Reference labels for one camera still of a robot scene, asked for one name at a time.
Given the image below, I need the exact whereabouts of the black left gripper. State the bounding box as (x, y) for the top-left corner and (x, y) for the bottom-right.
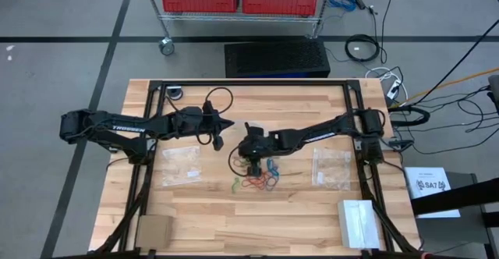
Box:
(186, 101), (235, 139)

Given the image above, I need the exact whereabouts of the red rubber band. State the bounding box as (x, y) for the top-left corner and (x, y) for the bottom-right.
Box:
(240, 172), (271, 192)
(249, 169), (274, 190)

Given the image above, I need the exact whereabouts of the small white round cup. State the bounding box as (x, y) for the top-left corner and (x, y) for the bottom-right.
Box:
(166, 86), (184, 101)

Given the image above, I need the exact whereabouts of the black perforated crate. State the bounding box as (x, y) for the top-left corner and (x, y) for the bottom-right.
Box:
(224, 39), (331, 79)

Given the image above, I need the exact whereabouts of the cart caster wheel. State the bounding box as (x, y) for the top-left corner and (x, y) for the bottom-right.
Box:
(158, 36), (175, 56)

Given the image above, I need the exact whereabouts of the brown cardboard box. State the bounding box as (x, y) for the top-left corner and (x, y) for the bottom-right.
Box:
(135, 214), (175, 251)

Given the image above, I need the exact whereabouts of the white rectangular box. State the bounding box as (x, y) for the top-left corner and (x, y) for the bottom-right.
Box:
(337, 199), (382, 250)

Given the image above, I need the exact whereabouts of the white power strip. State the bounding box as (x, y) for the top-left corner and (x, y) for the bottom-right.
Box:
(385, 78), (402, 101)

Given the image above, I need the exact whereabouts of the white printed paper sheet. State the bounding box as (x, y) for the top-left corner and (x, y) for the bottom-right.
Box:
(404, 166), (462, 219)

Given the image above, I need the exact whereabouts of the black stand bar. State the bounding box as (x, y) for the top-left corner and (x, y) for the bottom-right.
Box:
(411, 176), (499, 217)

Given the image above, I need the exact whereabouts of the grey side table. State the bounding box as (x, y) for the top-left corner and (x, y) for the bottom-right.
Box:
(412, 171), (492, 259)

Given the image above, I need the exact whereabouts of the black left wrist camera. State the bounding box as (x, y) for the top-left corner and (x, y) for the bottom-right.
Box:
(211, 133), (225, 152)

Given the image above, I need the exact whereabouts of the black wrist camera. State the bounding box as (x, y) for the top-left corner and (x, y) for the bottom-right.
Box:
(211, 133), (225, 152)
(246, 161), (263, 177)

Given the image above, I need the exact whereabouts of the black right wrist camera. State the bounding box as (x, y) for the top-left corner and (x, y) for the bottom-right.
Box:
(246, 161), (263, 177)

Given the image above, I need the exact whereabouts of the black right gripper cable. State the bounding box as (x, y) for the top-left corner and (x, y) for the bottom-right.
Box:
(228, 149), (250, 178)

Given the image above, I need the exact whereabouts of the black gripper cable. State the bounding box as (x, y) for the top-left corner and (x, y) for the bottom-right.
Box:
(228, 149), (250, 178)
(196, 86), (235, 115)

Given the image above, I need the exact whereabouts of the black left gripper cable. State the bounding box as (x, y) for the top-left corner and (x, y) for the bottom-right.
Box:
(196, 86), (235, 115)

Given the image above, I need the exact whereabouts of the metal wire shelf cart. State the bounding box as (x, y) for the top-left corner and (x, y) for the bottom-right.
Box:
(140, 0), (336, 56)

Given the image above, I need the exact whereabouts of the black cable coil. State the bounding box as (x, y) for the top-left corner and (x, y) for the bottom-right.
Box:
(344, 34), (381, 63)

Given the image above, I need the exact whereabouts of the white cable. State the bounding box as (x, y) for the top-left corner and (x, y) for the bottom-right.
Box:
(364, 66), (409, 104)

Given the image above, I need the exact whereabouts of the black corrugated cable hose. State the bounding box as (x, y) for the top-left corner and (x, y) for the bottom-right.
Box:
(388, 105), (431, 128)

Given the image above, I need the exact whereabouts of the black hanging cable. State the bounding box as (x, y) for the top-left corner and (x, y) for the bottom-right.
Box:
(380, 0), (402, 65)

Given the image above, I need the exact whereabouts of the orange cable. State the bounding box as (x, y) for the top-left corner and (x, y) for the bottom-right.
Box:
(389, 66), (499, 110)

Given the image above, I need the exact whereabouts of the long black floor cable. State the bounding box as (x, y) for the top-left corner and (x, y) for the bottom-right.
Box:
(411, 28), (499, 106)

